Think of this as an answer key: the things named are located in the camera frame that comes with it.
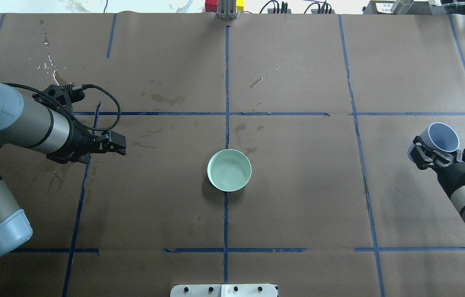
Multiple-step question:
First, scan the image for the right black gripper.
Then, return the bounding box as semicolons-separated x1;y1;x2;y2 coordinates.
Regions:
409;137;465;198

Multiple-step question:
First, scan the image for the metal cylinder weight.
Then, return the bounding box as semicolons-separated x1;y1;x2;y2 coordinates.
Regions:
391;0;415;15

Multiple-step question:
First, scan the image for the blue plastic cup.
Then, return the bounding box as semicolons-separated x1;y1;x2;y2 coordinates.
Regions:
419;122;459;154

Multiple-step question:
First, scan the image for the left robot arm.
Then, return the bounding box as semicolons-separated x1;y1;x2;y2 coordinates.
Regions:
0;82;127;258

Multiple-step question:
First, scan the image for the light green bowl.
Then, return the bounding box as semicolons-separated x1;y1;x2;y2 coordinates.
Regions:
207;149;253;192

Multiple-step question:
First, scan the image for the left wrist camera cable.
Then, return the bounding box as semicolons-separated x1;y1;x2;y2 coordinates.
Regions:
3;82;122;132

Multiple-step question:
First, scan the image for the red block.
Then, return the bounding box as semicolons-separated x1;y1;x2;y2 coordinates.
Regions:
204;0;218;13

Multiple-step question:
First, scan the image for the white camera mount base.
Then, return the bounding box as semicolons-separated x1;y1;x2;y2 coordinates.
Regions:
170;283;279;297

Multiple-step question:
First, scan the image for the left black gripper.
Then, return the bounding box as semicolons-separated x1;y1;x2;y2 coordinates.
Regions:
46;120;127;164

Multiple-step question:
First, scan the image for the yellow block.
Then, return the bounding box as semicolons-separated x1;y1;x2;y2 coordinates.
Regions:
236;0;245;11

